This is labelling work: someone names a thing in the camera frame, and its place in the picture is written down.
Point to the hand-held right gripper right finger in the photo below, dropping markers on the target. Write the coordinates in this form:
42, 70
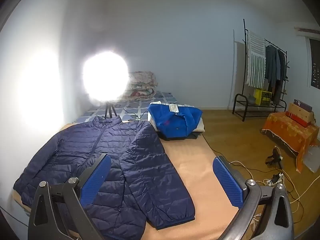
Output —
227, 182

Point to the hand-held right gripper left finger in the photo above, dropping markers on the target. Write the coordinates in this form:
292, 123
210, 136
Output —
96, 180

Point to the navy puffer jacket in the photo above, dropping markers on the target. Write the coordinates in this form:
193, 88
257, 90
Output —
75, 150

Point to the dark hanging clothes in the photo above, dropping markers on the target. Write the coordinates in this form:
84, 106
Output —
273, 67

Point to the black clothes rack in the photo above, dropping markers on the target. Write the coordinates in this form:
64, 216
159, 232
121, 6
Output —
244, 55

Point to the white power strip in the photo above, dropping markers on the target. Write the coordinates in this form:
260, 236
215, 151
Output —
268, 182

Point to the black device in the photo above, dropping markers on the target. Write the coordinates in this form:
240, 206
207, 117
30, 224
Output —
275, 157

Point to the black tripod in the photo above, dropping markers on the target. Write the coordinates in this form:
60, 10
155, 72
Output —
110, 108

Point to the orange floral cloth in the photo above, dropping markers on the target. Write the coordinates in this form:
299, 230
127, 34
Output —
287, 132

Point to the blue and white jacket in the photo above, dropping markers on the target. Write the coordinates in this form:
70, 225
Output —
175, 122

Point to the blue checked bedsheet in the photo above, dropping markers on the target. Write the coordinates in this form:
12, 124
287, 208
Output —
140, 107

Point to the grey jug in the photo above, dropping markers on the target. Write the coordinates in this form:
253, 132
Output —
251, 98

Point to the white plastic bag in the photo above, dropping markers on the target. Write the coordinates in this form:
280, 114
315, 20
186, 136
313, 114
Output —
312, 158

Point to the yellow crate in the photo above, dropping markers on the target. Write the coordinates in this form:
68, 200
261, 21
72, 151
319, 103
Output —
262, 97

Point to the red box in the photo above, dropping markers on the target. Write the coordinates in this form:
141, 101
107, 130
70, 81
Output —
300, 122

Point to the tan cardboard box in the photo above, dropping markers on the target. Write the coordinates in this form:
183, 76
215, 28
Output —
301, 113

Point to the folded floral quilt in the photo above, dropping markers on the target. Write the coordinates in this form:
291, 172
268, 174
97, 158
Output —
142, 82

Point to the purple box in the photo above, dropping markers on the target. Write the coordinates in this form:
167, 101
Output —
303, 105

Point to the white striped towel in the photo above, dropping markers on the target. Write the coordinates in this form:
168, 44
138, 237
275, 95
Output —
255, 57

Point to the window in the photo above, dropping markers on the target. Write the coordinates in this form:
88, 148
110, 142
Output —
315, 65

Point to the air conditioner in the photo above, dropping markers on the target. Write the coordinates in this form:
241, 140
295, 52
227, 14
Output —
307, 30

